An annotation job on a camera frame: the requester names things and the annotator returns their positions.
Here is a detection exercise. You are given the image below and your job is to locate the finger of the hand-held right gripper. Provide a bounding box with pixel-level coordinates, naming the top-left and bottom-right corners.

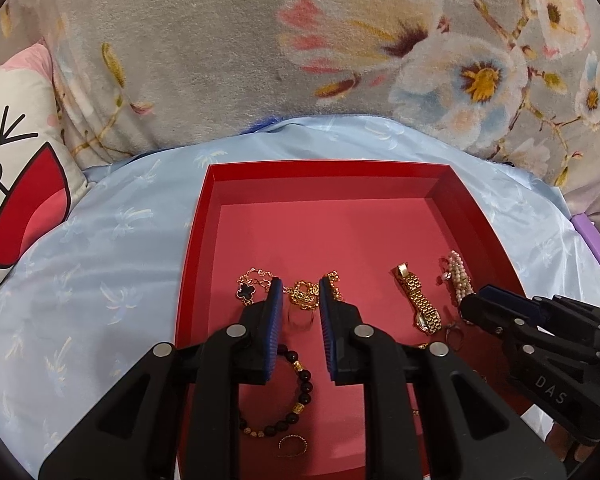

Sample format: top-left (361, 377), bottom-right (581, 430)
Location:
top-left (530, 294), bottom-right (600, 361)
top-left (459, 284), bottom-right (551, 346)

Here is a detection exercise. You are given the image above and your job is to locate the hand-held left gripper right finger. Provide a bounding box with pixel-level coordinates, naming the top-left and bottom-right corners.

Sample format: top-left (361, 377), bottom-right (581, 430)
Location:
top-left (318, 274), bottom-right (566, 480)

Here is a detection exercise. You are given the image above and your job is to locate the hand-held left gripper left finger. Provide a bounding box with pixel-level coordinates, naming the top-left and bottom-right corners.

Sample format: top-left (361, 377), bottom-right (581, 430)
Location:
top-left (37, 276), bottom-right (284, 480)

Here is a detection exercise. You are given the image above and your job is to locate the gold ornate ring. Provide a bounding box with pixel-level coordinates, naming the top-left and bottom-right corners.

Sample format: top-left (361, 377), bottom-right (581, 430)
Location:
top-left (286, 280), bottom-right (322, 333)

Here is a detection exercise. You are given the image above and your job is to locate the pearl bracelet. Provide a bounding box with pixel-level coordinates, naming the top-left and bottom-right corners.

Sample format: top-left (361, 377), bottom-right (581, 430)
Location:
top-left (437, 251), bottom-right (477, 307)

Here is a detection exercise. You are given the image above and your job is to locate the black bead bracelet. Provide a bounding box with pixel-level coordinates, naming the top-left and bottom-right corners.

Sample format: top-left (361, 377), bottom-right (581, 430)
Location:
top-left (236, 342), bottom-right (314, 439)

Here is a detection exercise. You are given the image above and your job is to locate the red cardboard box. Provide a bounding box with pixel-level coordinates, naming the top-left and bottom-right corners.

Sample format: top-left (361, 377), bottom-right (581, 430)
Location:
top-left (171, 160), bottom-right (531, 480)

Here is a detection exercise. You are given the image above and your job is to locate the purple foam block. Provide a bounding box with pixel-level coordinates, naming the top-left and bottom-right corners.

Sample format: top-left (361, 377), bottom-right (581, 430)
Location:
top-left (571, 212), bottom-right (600, 301)

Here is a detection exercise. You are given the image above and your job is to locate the gold wrist watch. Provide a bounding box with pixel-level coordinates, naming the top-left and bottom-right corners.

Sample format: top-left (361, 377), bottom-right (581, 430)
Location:
top-left (391, 261), bottom-right (443, 335)

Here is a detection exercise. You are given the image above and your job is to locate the small gold hoop earring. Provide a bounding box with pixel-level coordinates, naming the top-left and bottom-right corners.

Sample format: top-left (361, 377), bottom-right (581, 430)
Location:
top-left (276, 434), bottom-right (311, 458)

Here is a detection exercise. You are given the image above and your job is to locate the blue fluffy cloth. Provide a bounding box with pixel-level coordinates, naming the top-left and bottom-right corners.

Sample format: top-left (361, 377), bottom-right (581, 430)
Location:
top-left (240, 116), bottom-right (286, 133)

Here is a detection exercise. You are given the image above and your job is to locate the grey floral blanket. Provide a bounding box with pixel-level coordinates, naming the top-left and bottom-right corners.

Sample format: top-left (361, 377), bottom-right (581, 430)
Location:
top-left (0, 0), bottom-right (600, 241)

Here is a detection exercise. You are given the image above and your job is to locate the cartoon face pillow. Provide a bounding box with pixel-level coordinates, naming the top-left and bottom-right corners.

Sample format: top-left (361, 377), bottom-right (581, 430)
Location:
top-left (0, 42), bottom-right (88, 306)

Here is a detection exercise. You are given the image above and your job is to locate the thin gold chain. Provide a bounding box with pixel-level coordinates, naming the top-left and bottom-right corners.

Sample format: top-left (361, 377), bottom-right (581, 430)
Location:
top-left (322, 270), bottom-right (342, 302)

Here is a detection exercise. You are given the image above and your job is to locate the gold black clover bracelet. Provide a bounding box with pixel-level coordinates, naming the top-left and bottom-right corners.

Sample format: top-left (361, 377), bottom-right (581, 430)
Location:
top-left (236, 267), bottom-right (281, 307)

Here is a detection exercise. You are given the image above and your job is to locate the small metal ring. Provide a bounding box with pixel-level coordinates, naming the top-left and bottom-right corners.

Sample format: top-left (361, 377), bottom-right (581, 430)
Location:
top-left (445, 322), bottom-right (467, 352)

